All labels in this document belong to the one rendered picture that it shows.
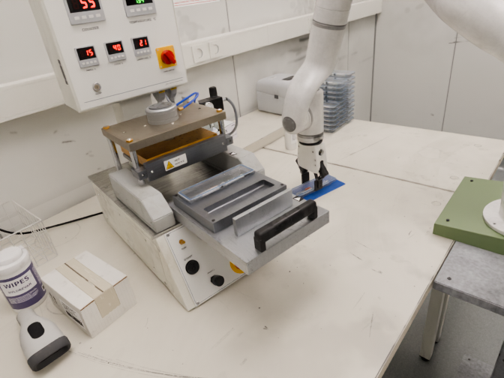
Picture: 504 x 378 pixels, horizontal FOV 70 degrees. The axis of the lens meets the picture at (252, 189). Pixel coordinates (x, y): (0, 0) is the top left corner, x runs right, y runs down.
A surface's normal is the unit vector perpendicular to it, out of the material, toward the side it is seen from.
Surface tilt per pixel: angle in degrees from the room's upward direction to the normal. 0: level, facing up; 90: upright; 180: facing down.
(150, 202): 41
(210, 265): 65
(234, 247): 0
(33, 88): 90
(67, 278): 1
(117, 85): 90
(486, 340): 0
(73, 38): 90
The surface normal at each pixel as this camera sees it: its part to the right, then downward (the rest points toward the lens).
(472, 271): -0.11, -0.87
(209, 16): 0.76, 0.25
